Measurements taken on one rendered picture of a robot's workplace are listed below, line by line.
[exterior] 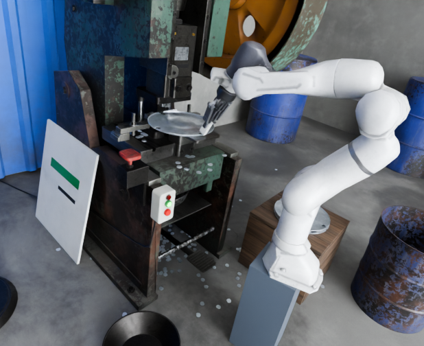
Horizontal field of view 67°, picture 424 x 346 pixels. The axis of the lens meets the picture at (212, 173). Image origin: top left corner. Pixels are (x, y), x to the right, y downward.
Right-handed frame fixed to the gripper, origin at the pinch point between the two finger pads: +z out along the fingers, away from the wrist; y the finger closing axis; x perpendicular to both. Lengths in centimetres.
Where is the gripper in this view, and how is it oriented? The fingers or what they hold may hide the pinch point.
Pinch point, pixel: (206, 127)
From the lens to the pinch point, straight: 132.3
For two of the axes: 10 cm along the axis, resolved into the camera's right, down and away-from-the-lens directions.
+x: -6.1, -7.4, 2.9
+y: 6.6, -2.7, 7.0
